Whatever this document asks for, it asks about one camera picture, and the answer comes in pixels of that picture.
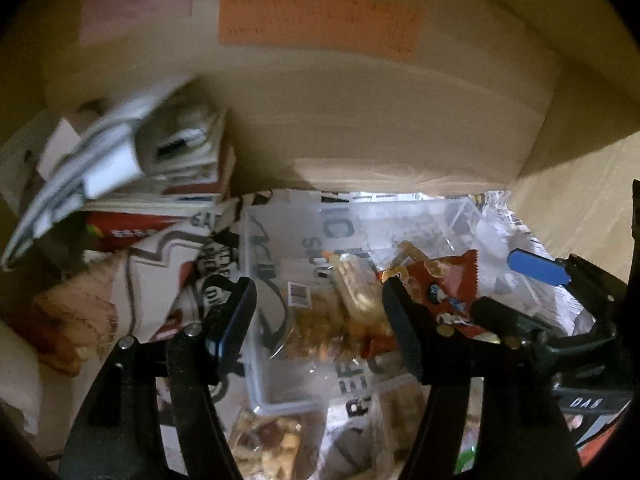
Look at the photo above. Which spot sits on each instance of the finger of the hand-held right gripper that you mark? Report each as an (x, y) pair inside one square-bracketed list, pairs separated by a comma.
[(505, 317), (536, 265)]

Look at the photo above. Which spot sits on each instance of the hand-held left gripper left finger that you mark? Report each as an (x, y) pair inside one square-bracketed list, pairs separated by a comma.
[(229, 332)]

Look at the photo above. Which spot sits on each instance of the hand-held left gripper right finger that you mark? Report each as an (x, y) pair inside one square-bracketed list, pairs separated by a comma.
[(406, 332)]

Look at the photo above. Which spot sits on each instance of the red snack packet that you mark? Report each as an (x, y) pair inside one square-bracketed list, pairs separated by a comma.
[(442, 280)]

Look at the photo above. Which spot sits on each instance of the clear plastic container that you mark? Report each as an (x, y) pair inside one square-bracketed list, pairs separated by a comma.
[(300, 240)]

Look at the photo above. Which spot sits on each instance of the clear packet of brown snacks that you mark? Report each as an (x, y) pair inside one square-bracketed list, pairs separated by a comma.
[(270, 435)]

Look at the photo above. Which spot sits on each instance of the clear packet of pale crackers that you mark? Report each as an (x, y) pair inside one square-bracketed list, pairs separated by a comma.
[(356, 280)]

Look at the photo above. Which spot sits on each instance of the clear packet of mixed nuts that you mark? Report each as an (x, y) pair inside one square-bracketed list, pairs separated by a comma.
[(320, 325)]

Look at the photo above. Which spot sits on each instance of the clear packet of beige biscuits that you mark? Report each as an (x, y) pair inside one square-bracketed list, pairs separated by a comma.
[(392, 422)]

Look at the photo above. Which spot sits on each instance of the black and white printed cloth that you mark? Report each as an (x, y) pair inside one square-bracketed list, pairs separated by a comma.
[(165, 255)]

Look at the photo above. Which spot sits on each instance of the red and white box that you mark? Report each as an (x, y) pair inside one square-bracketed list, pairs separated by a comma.
[(135, 225)]

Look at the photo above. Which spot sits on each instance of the tan bread packet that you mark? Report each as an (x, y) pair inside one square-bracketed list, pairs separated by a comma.
[(70, 320)]

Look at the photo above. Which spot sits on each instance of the white and grey cardboard box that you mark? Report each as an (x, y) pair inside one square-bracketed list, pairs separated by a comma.
[(185, 145)]

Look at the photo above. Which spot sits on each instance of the white striped paper package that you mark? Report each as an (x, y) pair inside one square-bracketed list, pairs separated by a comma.
[(85, 175)]

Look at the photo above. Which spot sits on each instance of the large cardboard box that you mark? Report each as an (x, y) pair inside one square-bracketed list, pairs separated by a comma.
[(325, 110)]

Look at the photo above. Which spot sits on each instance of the orange paper label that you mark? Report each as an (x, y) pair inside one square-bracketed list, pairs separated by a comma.
[(320, 20)]

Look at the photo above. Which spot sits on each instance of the pink paper label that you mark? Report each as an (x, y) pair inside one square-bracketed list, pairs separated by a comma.
[(135, 0)]

